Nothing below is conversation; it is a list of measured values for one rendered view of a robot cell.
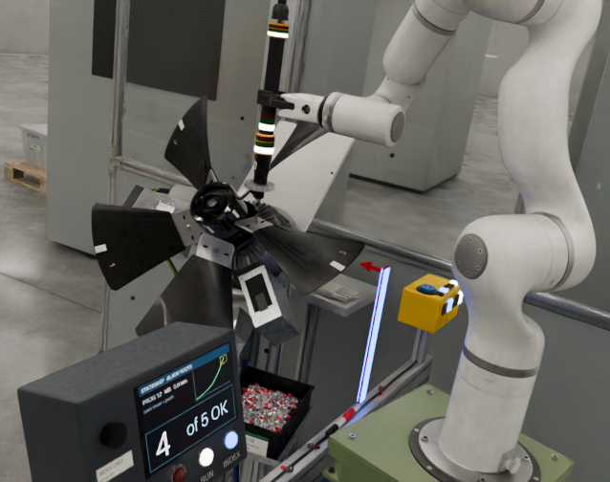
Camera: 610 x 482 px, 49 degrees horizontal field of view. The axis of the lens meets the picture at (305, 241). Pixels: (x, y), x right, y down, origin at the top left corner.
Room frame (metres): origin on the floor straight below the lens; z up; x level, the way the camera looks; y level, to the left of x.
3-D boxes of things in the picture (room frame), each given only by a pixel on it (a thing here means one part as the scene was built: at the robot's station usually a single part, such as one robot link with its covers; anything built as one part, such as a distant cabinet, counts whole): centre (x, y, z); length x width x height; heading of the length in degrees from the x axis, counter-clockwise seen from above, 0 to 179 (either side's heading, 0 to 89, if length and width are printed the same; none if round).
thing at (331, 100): (1.42, -0.02, 1.48); 0.09 x 0.03 x 0.08; 149
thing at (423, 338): (1.57, -0.34, 0.92); 0.03 x 0.03 x 0.12; 59
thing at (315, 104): (1.45, 0.03, 1.48); 0.11 x 0.10 x 0.07; 59
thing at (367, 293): (2.04, -0.06, 0.85); 0.36 x 0.24 x 0.03; 59
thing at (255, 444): (1.26, 0.04, 0.85); 0.22 x 0.17 x 0.07; 163
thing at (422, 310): (1.57, -0.34, 1.02); 0.16 x 0.10 x 0.11; 149
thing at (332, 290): (1.94, -0.11, 0.87); 0.15 x 0.09 x 0.02; 60
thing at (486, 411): (0.97, -0.33, 1.10); 0.19 x 0.19 x 0.18
